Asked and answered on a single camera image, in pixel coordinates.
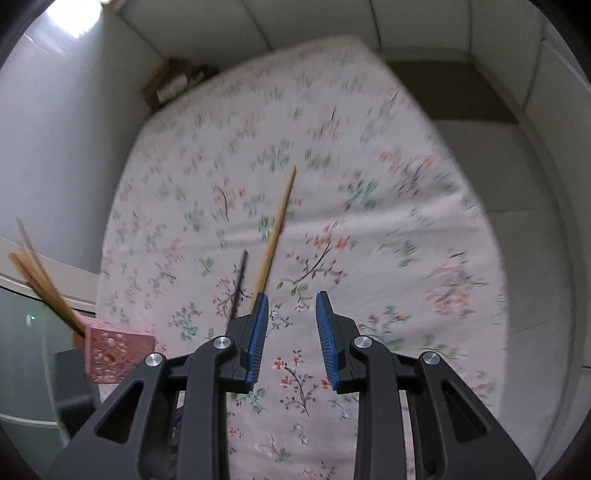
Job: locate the brown paper bag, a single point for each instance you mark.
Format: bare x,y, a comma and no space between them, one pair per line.
172,78

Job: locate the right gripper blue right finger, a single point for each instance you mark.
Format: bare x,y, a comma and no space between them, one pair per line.
330,338

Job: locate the floral tablecloth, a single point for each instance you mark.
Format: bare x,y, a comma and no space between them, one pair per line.
380,217

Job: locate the bamboo chopstick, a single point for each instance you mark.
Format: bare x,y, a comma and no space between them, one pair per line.
29,265
267,262

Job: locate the brown floor mat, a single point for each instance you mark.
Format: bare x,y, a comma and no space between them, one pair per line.
452,91

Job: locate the bamboo chopstick far left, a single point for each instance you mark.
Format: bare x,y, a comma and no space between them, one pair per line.
29,265

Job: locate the pink perforated utensil holder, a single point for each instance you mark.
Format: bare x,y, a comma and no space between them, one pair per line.
111,352

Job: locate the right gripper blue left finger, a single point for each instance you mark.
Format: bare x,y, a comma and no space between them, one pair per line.
258,318

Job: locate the bamboo chopstick far right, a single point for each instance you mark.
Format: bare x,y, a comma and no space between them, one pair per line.
267,262

